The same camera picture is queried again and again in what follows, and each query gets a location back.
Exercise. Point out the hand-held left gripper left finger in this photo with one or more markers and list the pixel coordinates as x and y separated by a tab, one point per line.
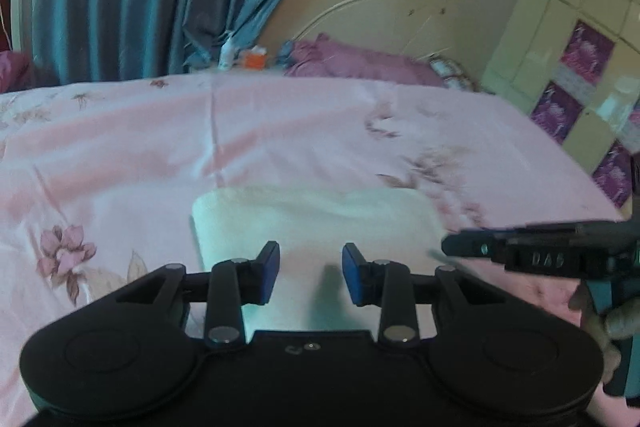
267	274

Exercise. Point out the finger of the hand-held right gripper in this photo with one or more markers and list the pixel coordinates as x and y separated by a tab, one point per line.
475	248
550	229

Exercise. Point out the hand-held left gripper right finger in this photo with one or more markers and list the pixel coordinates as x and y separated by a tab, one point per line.
351	277

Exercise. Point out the white cloth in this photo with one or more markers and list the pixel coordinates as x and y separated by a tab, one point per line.
320	227

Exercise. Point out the person's right hand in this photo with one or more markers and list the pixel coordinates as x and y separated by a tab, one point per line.
592	332

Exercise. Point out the pink floral bedsheet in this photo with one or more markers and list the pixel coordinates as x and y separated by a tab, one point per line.
250	132

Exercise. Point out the patterned pillow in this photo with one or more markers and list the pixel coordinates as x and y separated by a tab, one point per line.
452	74

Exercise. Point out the purple pillow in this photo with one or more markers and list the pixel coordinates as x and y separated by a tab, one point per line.
360	62

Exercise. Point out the orange box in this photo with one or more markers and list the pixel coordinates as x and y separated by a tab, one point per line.
254	58

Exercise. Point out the white plastic bottle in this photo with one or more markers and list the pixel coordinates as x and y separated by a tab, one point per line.
227	54

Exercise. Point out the cream curved headboard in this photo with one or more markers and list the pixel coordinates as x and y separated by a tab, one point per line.
380	7

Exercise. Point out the magenta cloth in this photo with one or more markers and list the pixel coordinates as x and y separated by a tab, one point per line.
12	72

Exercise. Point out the red headboard with white frame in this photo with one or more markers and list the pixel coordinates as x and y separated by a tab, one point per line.
7	7

